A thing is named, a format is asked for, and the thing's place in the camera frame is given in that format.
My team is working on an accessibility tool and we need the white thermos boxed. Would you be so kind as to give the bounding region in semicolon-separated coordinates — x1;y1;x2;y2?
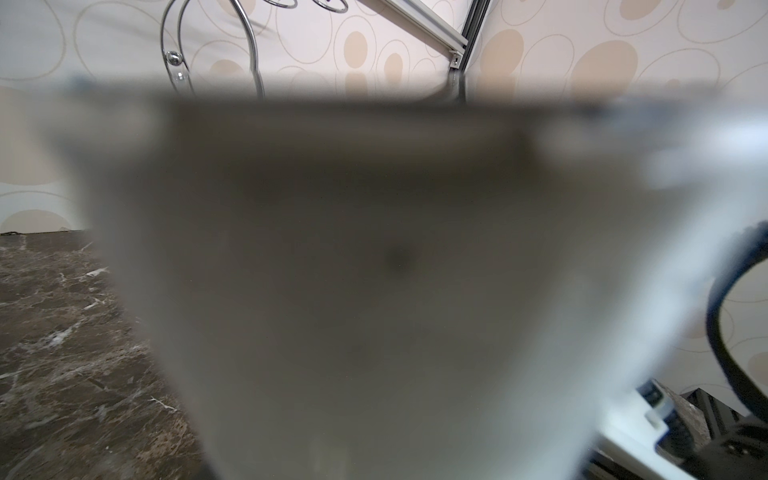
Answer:
26;86;767;479

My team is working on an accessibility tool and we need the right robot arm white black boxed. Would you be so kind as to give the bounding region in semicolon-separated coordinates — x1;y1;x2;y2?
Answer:
681;221;767;479

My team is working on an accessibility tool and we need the silver metal cup stand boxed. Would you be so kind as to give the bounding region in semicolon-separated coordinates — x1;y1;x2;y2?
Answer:
159;1;350;98

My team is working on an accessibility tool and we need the horizontal aluminium frame bar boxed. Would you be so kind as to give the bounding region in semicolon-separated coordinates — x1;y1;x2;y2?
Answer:
383;0;469;70

